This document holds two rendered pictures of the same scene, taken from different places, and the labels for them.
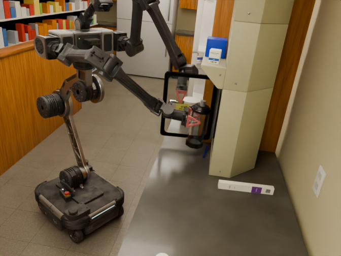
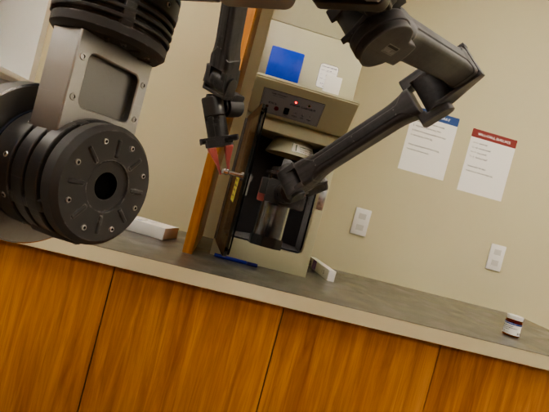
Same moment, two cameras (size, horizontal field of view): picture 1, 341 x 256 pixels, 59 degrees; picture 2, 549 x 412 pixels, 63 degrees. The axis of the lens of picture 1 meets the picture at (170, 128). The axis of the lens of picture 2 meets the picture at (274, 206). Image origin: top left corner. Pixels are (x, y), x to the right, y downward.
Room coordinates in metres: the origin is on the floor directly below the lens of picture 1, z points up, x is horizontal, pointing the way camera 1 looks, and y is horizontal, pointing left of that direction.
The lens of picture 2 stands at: (1.82, 1.17, 1.17)
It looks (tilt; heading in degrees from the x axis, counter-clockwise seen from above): 1 degrees down; 258
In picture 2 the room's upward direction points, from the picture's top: 15 degrees clockwise
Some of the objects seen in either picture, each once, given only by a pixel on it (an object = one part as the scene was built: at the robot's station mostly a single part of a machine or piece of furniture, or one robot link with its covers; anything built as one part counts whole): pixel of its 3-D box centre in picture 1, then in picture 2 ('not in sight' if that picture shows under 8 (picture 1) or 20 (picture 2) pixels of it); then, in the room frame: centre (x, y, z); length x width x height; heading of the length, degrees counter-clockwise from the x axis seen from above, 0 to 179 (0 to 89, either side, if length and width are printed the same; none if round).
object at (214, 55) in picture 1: (214, 56); (331, 87); (1.44, -0.18, 1.54); 0.05 x 0.05 x 0.06; 76
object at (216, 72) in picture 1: (212, 69); (301, 106); (1.52, -0.18, 1.46); 0.32 x 0.12 x 0.10; 173
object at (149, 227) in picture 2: not in sight; (149, 227); (1.87, -0.40, 0.96); 0.16 x 0.12 x 0.04; 158
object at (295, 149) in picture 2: not in sight; (292, 149); (1.48, -0.34, 1.34); 0.18 x 0.18 x 0.05
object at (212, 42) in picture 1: (215, 46); (283, 68); (1.60, -0.19, 1.56); 0.10 x 0.10 x 0.09; 83
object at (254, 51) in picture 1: (244, 99); (283, 153); (1.49, -0.37, 1.33); 0.32 x 0.25 x 0.77; 173
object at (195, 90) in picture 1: (188, 106); (237, 179); (1.66, -0.09, 1.19); 0.30 x 0.01 x 0.40; 89
